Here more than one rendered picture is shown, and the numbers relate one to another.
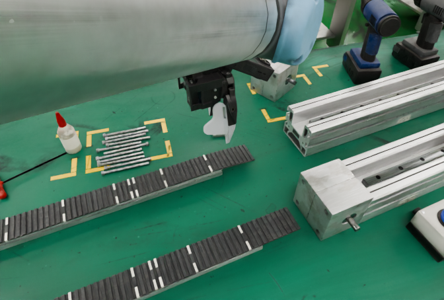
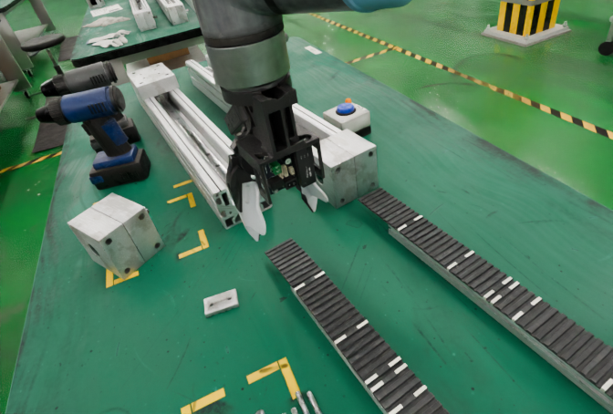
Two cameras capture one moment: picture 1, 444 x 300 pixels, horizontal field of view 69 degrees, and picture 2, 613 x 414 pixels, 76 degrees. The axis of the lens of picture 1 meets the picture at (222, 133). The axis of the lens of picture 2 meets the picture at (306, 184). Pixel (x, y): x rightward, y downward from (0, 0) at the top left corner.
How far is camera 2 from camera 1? 61 cm
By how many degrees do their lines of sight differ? 66
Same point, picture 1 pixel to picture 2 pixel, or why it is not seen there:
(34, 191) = not seen: outside the picture
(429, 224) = (352, 119)
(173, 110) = (159, 397)
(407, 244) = not seen: hidden behind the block
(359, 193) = (346, 135)
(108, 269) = (524, 377)
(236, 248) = (426, 225)
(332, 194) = (352, 147)
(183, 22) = not seen: outside the picture
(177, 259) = (470, 274)
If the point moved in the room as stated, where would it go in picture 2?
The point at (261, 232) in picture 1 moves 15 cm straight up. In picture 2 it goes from (397, 212) to (395, 133)
